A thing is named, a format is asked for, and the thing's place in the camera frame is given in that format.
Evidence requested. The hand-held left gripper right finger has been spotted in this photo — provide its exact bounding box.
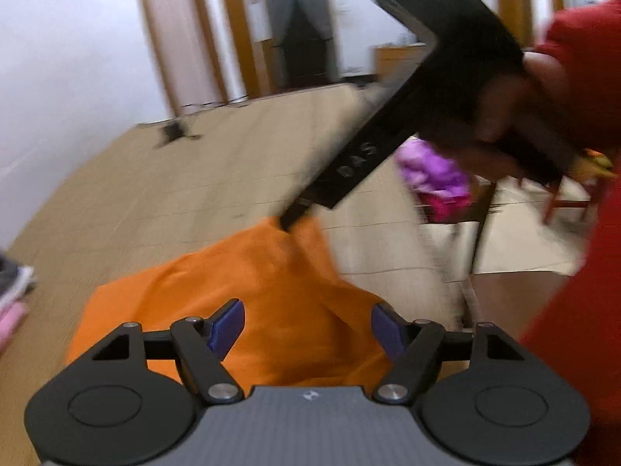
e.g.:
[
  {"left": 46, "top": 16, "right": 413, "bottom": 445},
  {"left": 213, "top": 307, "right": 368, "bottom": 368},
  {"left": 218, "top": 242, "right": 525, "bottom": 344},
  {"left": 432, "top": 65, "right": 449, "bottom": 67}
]
[{"left": 371, "top": 303, "right": 531, "bottom": 405}]

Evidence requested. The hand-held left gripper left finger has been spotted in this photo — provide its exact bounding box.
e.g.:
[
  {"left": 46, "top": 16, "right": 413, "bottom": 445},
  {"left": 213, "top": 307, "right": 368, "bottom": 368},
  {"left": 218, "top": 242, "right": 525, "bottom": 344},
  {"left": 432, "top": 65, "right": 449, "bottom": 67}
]
[{"left": 65, "top": 298, "right": 246, "bottom": 405}]

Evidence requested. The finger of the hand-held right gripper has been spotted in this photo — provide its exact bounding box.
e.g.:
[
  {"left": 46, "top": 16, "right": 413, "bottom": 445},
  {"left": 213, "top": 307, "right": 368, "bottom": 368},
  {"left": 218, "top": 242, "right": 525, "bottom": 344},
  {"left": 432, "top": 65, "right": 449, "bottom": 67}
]
[{"left": 279, "top": 199, "right": 322, "bottom": 232}]

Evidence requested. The orange printed t-shirt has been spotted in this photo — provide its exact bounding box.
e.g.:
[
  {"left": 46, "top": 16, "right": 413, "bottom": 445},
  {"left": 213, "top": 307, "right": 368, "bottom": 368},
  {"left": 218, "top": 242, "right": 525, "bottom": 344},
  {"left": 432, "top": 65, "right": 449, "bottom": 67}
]
[{"left": 65, "top": 217, "right": 394, "bottom": 391}]

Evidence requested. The person's right forearm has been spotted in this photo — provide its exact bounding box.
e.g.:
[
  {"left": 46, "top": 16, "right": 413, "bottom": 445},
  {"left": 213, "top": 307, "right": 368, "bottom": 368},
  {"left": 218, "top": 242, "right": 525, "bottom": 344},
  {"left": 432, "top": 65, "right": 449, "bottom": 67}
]
[{"left": 523, "top": 0, "right": 621, "bottom": 168}]

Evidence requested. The person's right hand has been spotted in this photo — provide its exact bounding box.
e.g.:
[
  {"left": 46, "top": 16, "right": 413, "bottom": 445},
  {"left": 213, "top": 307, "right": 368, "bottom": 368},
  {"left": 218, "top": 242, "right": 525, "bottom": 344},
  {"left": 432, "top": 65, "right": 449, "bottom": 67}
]
[{"left": 421, "top": 52, "right": 556, "bottom": 178}]

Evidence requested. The low wooden cabinet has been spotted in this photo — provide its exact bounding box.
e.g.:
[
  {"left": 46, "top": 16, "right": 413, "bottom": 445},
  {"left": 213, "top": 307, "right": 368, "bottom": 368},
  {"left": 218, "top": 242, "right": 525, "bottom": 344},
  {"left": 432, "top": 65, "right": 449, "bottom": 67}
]
[{"left": 373, "top": 43, "right": 430, "bottom": 81}]

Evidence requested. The grey doorway curtain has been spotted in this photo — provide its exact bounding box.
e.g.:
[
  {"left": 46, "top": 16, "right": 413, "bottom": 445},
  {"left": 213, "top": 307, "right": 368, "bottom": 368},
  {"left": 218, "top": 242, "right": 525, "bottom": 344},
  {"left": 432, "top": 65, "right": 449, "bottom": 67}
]
[{"left": 259, "top": 0, "right": 337, "bottom": 90}]

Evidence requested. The dark wooden chair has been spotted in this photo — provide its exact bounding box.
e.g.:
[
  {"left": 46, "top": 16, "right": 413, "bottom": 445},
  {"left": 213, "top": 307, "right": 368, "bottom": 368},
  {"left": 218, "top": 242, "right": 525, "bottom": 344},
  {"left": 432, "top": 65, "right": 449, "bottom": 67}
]
[{"left": 417, "top": 175, "right": 500, "bottom": 282}]

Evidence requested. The purple and pink cloth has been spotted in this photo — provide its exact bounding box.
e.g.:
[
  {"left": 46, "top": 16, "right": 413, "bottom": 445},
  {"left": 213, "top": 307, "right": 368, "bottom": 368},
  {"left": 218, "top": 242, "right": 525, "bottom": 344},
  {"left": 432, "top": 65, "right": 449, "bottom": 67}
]
[{"left": 394, "top": 138, "right": 472, "bottom": 223}]

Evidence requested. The small dark object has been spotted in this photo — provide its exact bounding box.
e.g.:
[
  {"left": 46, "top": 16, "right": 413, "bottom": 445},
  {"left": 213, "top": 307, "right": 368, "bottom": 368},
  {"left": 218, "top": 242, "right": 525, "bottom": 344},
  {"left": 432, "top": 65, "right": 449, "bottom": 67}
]
[{"left": 153, "top": 119, "right": 203, "bottom": 149}]

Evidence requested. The yellow object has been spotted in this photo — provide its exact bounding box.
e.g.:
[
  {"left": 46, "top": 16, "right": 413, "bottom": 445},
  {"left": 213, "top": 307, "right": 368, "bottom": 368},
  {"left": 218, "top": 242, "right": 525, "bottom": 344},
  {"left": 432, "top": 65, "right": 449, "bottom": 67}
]
[{"left": 575, "top": 150, "right": 618, "bottom": 180}]

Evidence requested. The red wooden stool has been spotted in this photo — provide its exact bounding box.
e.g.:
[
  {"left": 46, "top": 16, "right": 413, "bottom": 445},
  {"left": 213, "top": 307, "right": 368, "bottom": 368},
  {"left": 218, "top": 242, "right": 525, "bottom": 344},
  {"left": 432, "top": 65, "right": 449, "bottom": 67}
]
[{"left": 519, "top": 175, "right": 605, "bottom": 226}]

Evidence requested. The wooden door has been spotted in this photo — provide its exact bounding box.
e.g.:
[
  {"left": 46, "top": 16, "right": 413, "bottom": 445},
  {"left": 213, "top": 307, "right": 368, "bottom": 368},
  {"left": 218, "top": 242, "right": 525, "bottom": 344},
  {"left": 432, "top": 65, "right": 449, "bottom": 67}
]
[{"left": 133, "top": 0, "right": 230, "bottom": 112}]

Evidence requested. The folded white garment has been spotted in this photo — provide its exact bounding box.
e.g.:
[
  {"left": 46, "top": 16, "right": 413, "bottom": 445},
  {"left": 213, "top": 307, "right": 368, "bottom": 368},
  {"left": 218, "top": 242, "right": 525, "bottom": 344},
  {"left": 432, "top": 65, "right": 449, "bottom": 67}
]
[{"left": 0, "top": 267, "right": 38, "bottom": 314}]

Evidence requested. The folded pink garment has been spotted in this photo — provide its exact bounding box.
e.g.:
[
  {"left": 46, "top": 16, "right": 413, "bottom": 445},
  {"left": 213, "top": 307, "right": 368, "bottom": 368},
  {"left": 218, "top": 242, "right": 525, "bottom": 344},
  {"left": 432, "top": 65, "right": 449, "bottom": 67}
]
[{"left": 0, "top": 300, "right": 31, "bottom": 353}]

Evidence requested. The folded grey garment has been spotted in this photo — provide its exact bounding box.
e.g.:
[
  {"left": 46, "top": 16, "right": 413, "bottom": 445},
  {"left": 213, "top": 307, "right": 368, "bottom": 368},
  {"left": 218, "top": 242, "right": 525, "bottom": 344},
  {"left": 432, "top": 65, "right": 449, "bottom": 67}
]
[{"left": 0, "top": 251, "right": 36, "bottom": 297}]

